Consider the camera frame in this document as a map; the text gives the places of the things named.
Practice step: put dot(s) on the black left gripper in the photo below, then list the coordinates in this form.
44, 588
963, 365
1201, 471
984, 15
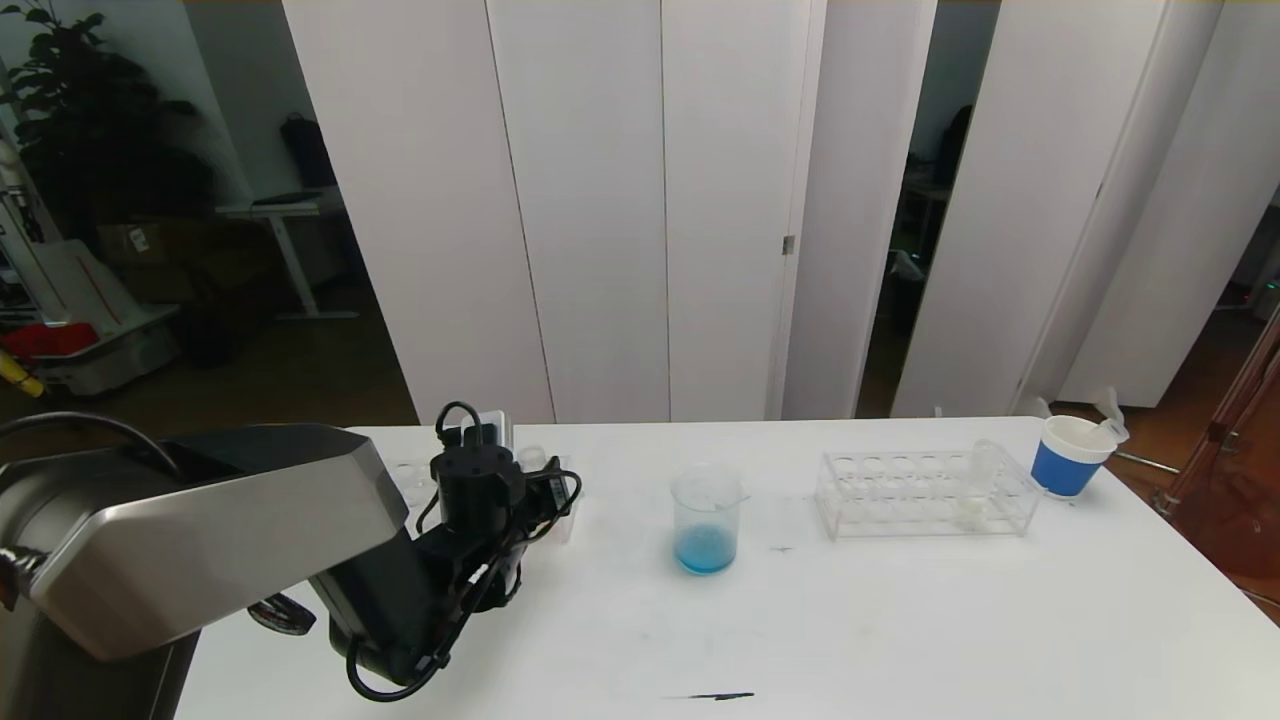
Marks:
549, 489

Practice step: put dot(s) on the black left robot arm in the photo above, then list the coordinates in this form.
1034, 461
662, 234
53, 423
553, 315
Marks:
230, 520

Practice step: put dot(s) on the clear acrylic test tube rack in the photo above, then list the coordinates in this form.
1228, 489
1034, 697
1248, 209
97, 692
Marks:
900, 505
410, 476

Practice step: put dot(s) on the clear glass beaker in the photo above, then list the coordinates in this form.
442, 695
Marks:
706, 550

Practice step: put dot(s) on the test tube with white pigment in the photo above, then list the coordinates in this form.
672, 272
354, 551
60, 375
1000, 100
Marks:
970, 508

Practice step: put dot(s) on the white partition panel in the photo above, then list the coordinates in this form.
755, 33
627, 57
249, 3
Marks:
420, 200
850, 200
1020, 200
590, 200
730, 200
1180, 220

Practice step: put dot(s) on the white office desk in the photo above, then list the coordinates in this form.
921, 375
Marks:
285, 207

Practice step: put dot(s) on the black backpack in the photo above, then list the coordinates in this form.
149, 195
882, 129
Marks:
306, 152

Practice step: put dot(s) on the brown cardboard box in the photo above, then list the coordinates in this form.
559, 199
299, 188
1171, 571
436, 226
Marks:
150, 242

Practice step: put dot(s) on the white floor machine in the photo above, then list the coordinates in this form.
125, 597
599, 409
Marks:
90, 290

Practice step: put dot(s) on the blue white paper cup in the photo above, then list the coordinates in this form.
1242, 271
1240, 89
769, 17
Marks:
1064, 470

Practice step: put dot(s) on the dark green potted plant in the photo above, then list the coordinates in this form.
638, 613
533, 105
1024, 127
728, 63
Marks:
90, 125

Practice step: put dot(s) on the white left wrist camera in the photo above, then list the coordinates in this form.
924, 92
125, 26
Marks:
490, 430

